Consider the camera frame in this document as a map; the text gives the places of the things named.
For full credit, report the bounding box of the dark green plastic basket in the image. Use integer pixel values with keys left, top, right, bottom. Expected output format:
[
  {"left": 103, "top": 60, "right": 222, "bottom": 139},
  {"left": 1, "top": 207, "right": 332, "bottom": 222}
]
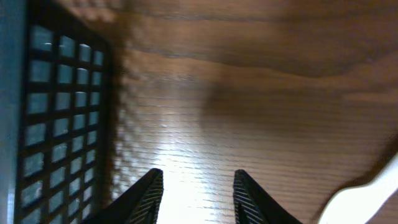
[{"left": 1, "top": 0, "right": 112, "bottom": 223}]

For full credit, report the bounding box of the white wide-handled plastic fork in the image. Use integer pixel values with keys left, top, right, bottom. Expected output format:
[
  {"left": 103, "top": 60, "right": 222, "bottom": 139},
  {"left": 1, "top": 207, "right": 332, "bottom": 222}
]
[{"left": 318, "top": 156, "right": 397, "bottom": 224}]

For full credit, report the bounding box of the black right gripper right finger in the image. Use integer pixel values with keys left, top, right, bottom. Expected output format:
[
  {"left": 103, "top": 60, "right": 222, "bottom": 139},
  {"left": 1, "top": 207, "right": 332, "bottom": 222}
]
[{"left": 233, "top": 169, "right": 301, "bottom": 224}]

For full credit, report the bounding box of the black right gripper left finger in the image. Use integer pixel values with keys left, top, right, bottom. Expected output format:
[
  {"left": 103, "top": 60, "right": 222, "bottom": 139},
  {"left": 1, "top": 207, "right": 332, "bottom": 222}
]
[{"left": 90, "top": 168, "right": 164, "bottom": 224}]

